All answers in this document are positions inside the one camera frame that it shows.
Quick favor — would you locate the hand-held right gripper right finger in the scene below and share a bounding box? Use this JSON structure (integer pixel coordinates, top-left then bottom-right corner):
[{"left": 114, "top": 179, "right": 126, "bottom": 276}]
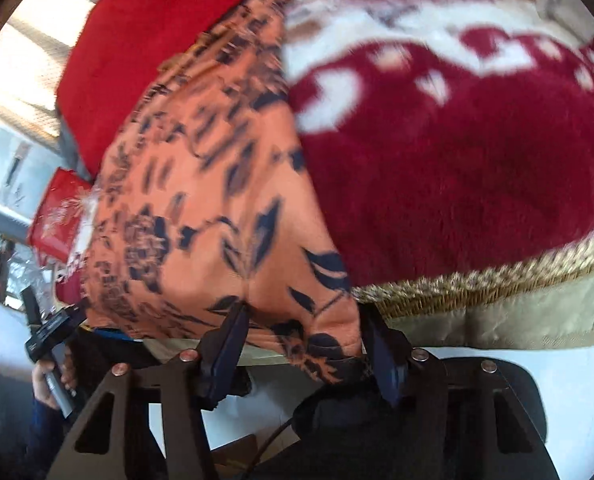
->
[{"left": 358, "top": 304, "right": 560, "bottom": 480}]

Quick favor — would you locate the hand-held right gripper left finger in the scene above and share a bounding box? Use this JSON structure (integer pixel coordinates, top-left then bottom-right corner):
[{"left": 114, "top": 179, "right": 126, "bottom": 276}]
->
[{"left": 47, "top": 304, "right": 252, "bottom": 480}]

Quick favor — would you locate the orange floral cloth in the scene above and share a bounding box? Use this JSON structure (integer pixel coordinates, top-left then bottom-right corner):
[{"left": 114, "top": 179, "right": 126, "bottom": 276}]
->
[{"left": 81, "top": 0, "right": 366, "bottom": 386}]

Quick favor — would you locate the person's left forearm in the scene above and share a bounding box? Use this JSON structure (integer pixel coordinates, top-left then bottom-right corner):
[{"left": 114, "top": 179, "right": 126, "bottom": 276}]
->
[{"left": 24, "top": 399, "right": 80, "bottom": 480}]

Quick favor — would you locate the person's left hand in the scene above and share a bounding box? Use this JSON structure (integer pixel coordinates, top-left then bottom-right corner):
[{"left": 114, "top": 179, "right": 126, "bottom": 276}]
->
[{"left": 31, "top": 349, "right": 80, "bottom": 411}]

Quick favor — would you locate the red cushion with gold print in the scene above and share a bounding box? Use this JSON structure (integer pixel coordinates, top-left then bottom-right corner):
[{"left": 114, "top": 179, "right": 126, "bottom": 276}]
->
[{"left": 27, "top": 169, "right": 98, "bottom": 281}]

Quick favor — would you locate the red white floral blanket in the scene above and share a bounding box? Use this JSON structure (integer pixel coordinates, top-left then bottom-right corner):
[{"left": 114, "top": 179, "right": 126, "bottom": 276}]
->
[{"left": 278, "top": 0, "right": 594, "bottom": 352}]

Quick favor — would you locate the plain red cloth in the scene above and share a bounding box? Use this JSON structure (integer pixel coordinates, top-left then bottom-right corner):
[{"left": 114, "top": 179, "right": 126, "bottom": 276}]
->
[{"left": 55, "top": 0, "right": 298, "bottom": 182}]

